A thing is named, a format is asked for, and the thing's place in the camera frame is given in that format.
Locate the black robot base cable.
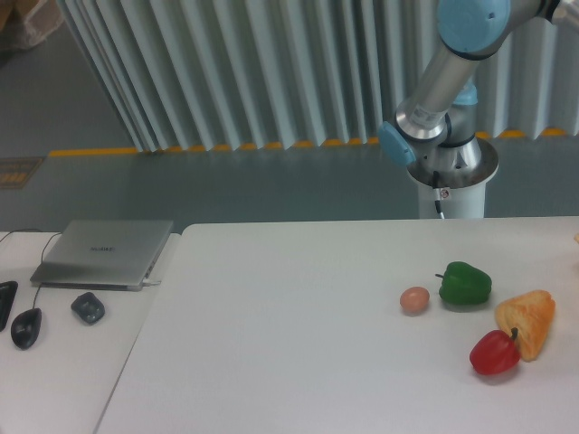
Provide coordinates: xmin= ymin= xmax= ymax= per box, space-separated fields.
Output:
xmin=432 ymin=169 xmax=447 ymax=221

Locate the orange triangular bread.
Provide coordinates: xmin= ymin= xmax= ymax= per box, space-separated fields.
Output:
xmin=494 ymin=289 xmax=556 ymax=362

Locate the black keyboard edge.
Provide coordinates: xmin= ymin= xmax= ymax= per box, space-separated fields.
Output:
xmin=0 ymin=280 xmax=18 ymax=332

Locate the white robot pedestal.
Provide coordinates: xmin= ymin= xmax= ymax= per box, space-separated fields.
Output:
xmin=407 ymin=137 xmax=498 ymax=219

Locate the black mouse cable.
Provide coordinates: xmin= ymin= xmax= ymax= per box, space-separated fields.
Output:
xmin=0 ymin=228 xmax=62 ymax=313

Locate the white folding partition screen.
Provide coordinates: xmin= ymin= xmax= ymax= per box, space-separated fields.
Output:
xmin=56 ymin=0 xmax=579 ymax=153

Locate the silver closed laptop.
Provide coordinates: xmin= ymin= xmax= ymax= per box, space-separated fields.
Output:
xmin=31 ymin=220 xmax=173 ymax=290

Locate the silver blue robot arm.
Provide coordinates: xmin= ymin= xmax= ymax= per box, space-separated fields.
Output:
xmin=378 ymin=1 xmax=578 ymax=166

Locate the red bell pepper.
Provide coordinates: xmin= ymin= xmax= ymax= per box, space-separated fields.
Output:
xmin=470 ymin=327 xmax=521 ymax=375

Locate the dark grey small device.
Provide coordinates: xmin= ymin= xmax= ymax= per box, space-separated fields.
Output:
xmin=71 ymin=292 xmax=106 ymax=326

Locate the green bell pepper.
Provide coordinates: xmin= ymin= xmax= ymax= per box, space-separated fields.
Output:
xmin=436 ymin=261 xmax=492 ymax=307

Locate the brown egg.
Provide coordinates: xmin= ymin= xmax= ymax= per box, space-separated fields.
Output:
xmin=399 ymin=287 xmax=430 ymax=314

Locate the black computer mouse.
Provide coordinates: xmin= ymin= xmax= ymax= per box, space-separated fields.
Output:
xmin=11 ymin=307 xmax=43 ymax=350

